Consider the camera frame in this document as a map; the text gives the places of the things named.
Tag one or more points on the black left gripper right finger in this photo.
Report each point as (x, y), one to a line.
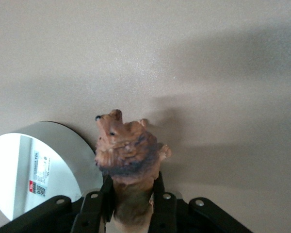
(169, 211)

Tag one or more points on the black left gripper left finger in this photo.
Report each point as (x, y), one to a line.
(92, 206)

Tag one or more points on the brown lion statue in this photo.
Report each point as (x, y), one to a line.
(128, 150)

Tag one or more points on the white round desk lamp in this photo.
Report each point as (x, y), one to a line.
(26, 165)

